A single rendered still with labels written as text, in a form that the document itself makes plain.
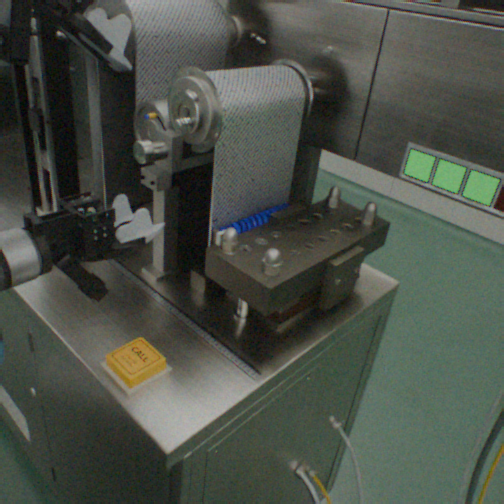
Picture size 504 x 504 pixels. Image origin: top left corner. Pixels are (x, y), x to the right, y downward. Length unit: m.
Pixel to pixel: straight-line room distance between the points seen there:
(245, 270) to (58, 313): 0.36
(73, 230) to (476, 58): 0.71
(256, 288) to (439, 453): 1.37
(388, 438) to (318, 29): 1.48
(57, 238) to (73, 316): 0.25
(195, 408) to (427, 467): 1.34
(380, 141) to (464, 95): 0.18
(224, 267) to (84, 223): 0.27
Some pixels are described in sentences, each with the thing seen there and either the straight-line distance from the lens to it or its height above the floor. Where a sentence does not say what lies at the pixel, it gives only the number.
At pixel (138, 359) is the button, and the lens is 0.81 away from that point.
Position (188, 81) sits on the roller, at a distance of 0.87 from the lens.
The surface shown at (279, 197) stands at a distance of 1.06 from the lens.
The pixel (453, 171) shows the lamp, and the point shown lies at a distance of 0.96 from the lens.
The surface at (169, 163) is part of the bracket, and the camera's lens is 0.91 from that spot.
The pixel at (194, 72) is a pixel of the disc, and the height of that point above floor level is 1.32.
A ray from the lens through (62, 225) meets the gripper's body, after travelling 0.71.
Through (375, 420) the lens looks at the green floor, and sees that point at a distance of 2.05.
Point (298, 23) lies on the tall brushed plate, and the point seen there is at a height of 1.38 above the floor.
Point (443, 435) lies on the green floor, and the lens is 2.12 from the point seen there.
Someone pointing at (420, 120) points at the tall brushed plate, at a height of 1.27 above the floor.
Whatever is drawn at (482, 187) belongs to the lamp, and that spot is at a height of 1.19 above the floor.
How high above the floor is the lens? 1.49
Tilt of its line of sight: 31 degrees down
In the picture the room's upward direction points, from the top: 7 degrees clockwise
